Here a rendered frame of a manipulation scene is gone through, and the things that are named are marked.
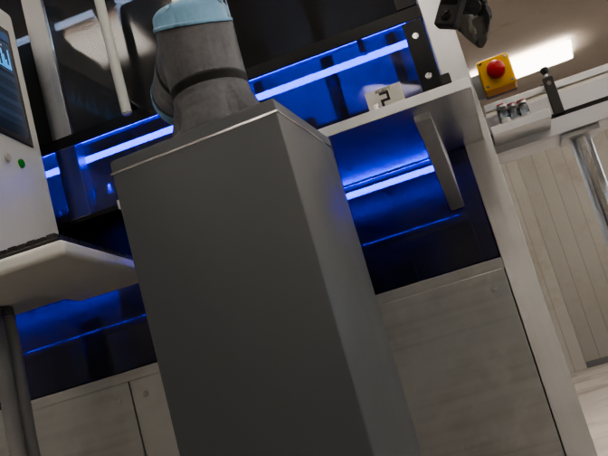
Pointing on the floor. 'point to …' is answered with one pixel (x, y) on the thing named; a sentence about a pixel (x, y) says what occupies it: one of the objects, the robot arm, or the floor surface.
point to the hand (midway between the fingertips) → (478, 44)
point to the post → (515, 255)
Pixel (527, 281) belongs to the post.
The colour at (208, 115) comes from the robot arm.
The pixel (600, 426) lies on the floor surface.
